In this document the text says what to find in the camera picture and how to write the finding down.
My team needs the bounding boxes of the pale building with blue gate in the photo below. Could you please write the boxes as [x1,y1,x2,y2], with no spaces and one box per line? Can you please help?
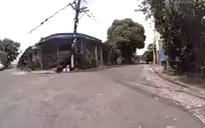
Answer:
[152,29,170,66]

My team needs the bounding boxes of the large round tree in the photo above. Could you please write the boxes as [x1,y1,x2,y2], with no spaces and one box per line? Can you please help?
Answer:
[105,18,147,65]

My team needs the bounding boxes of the corner building with blue roof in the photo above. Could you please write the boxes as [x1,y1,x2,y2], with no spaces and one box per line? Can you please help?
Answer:
[17,32,106,72]

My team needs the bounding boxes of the trees behind car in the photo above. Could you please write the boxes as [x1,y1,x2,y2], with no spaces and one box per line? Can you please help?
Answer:
[0,36,22,69]

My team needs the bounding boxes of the grey asphalt road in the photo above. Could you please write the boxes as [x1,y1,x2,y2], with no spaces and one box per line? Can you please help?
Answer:
[0,63,205,128]

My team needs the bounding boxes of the overhead wires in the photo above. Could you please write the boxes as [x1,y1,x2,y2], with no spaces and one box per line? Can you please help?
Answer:
[27,0,100,36]

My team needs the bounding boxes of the row of dense trees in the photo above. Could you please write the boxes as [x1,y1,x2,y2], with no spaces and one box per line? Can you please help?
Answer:
[136,0,205,76]

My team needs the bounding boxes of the utility pole with crossarms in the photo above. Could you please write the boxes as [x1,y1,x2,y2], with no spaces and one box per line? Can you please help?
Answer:
[68,0,91,71]

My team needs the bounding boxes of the rough cobbled verge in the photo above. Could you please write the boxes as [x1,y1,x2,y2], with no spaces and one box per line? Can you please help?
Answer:
[142,64,205,128]

